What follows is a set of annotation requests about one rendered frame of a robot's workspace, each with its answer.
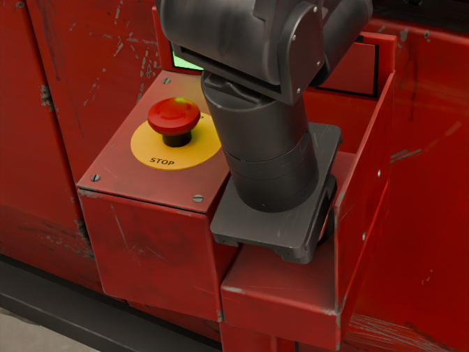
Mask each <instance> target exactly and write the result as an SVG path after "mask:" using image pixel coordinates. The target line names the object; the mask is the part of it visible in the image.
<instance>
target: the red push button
mask: <svg viewBox="0 0 469 352"><path fill-rule="evenodd" d="M200 116H201V113H200V109H199V107H198V106H197V104H196V103H195V102H193V101H192V100H190V99H187V98H167V99H164V100H162V101H159V102H157V103H156V104H155V105H153V106H152V107H151V109H150V110H149V113H148V119H147V121H148V124H149V125H150V127H152V129H153V130H155V132H157V133H159V134H161V135H162V136H163V142H164V143H165V144H166V145H167V146H168V147H183V146H184V145H187V144H188V143H189V142H190V141H191V139H192V135H191V130H192V129H194V128H195V126H196V125H197V124H198V122H199V120H200Z"/></svg>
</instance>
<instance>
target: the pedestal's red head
mask: <svg viewBox="0 0 469 352"><path fill-rule="evenodd" d="M152 13H153V18H154V26H155V30H156V39H157V43H158V52H159V57H160V61H161V68H162V69H163V70H162V71H161V73H160V74H159V75H158V77H157V78H156V79H155V80H154V82H153V83H152V85H151V86H150V88H148V90H147V91H146V93H145V94H144V96H143V97H142V98H141V99H140V101H139V102H138V103H137V105H136V106H135V107H134V108H133V110H132V111H131V113H130V114H129V116H127V118H126V119H125V121H124V122H123V124H122V125H121V126H120V127H119V129H118V130H117V132H116V133H115V134H114V135H113V136H112V138H111V139H110V141H109V142H108V143H107V144H106V146H105V147H104V148H103V150H102V151H101V153H100V154H99V155H98V156H97V158H96V159H95V161H94V162H93V163H92V164H91V166H90V167H89V169H88V170H87V171H86V173H85V174H84V175H83V176H82V178H81V179H80V181H79V182H78V183H77V184H76V187H79V189H78V191H77V192H78V196H79V199H80V204H81V207H82V212H83V215H84V220H85V223H86V226H87V230H88V234H89V239H90V242H91V246H92V249H93V253H94V257H95V260H96V265H97V268H98V273H99V276H100V281H101V283H102V287H103V292H104V293H105V294H106V295H111V296H114V297H117V298H123V299H126V300H131V301H134V302H139V303H142V304H146V305H151V306H154V307H159V308H162V309H168V310H171V311H176V312H179V313H183V314H188V315H191V316H196V317H199V318H205V319H208V320H211V321H216V322H221V321H222V320H223V319H224V321H225V323H227V324H228V325H233V326H236V327H239V328H244V329H248V330H253V331H256V332H261V333H265V334H268V335H273V336H276V337H281V338H284V339H290V340H293V341H296V342H301V343H305V344H310V345H313V346H318V347H321V348H324V349H330V350H333V351H338V350H339V349H340V348H341V346H342V343H343V340H344V337H345V334H346V332H347V329H348V326H349V323H350V320H351V318H352V314H353V311H354V309H355V306H356V304H357V300H358V297H359V294H360V292H361V289H362V286H363V284H364V280H365V278H366V274H367V272H368V270H369V266H370V264H371V261H372V258H373V255H374V252H375V249H376V247H377V244H378V240H379V238H380V235H381V232H382V229H383V226H384V224H385V221H386V218H387V215H388V212H389V183H390V179H389V171H390V156H391V141H392V111H393V96H394V81H395V79H396V70H394V64H395V49H396V45H397V36H392V35H386V34H375V33H369V32H363V31H361V33H360V34H359V36H364V43H372V44H378V45H379V64H378V97H377V98H373V97H367V96H359V95H354V94H344V93H340V92H335V91H326V90H321V89H314V87H307V88H306V89H305V91H310V92H315V93H320V94H329V95H334V96H342V97H348V98H356V99H361V100H367V101H375V102H378V104H377V105H376V107H375V110H374V113H373V115H372V118H371V120H370V122H369V124H368V127H367V129H366V132H365V134H364V137H363V139H362V141H361V144H360V146H359V149H358V150H357V153H356V154H351V153H346V152H338V151H337V153H336V157H335V159H334V162H333V165H332V169H331V171H330V175H333V176H335V178H336V184H337V192H336V195H335V198H334V202H333V204H332V207H333V208H334V230H333V232H332V234H331V235H330V237H329V239H328V240H327V241H326V242H325V243H324V244H322V245H321V246H319V247H317V248H315V252H314V255H313V258H312V260H311V261H310V262H309V263H307V264H298V263H292V262H288V261H283V260H282V258H281V256H280V255H276V253H275V252H273V251H272V250H271V248H267V247H260V246H256V245H252V244H246V243H241V242H240V244H239V246H238V247H234V246H230V245H226V244H219V243H217V242H216V241H215V239H214V236H213V234H212V232H211V229H210V225H211V223H212V220H213V218H214V215H215V213H216V210H217V208H218V205H219V203H220V201H221V198H222V196H223V193H224V191H225V188H226V186H227V184H228V181H229V179H230V176H231V172H230V169H229V167H228V163H227V161H226V158H225V155H224V152H223V149H222V148H221V149H220V150H219V151H218V153H217V154H216V155H214V156H213V157H212V158H210V159H209V160H208V161H205V162H204V163H202V164H200V165H198V166H194V167H192V168H187V169H183V170H159V169H155V168H151V167H149V166H146V165H145V164H143V163H141V162H140V161H138V160H137V159H136V158H135V156H134V155H133V153H132V150H131V138H132V136H133V134H134V132H135V131H136V130H137V128H138V127H139V126H140V125H142V124H143V123H144V122H146V121H147V119H148V113H149V110H150V109H151V107H152V106H153V105H155V104H156V103H157V102H159V101H162V100H164V99H167V98H187V99H190V100H192V101H193V102H195V103H196V104H197V106H198V107H199V109H200V112H202V113H205V114H207V115H209V116H211V114H210V112H209V108H208V106H207V102H206V100H205V97H204V94H203V92H202V88H201V75H202V72H199V71H190V70H185V69H180V68H173V67H172V60H171V54H170V45H169V40H168V39H167V38H166V37H165V35H164V33H163V31H162V28H161V24H160V20H159V17H158V13H157V10H156V6H154V7H153V8H152Z"/></svg>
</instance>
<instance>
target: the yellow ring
mask: <svg viewBox="0 0 469 352"><path fill-rule="evenodd" d="M191 135H192V139H191V141H190V142H189V143H188V144H187V145H184V146H183V147H168V146H167V145H166V144H165V143H164V142H163V136H162V135H161V134H159V133H157V132H155V130H153V129H152V127H150V125H149V124H148V121H146V122H144V123H143V124H142V125H140V126H139V127H138V128H137V130H136V131H135V132H134V134H133V136H132V138H131V150H132V153H133V155H134V156H135V158H136V159H137V160H138V161H140V162H141V163H143V164H145V165H146V166H149V167H151V168H155V169H159V170H183V169H187V168H192V167H194V166H198V165H200V164H202V163H204V162H205V161H208V160H210V158H212V157H213V156H214V155H216V154H217V153H218V151H219V150H220V149H221V143H220V140H219V138H218V134H217V132H216V129H215V126H214V123H213V120H212V118H211V116H209V115H207V114H205V113H202V112H201V116H200V120H199V122H198V124H197V125H196V126H195V128H194V129H192V130H191Z"/></svg>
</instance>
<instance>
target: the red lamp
mask: <svg viewBox="0 0 469 352"><path fill-rule="evenodd" d="M374 67H375V45H370V44H364V43H353V44H352V45H351V47H350V48H349V50H348V51H347V52H346V54H345V55H344V57H343V58H342V60H341V61H340V62H339V63H338V65H337V67H336V68H335V69H334V71H333V72H332V74H331V75H330V76H329V77H328V79H327V80H326V82H325V83H324V84H322V85H320V86H319V87H323V88H328V89H337V90H342V91H351V92H357V93H361V94H370V95H373V92H374Z"/></svg>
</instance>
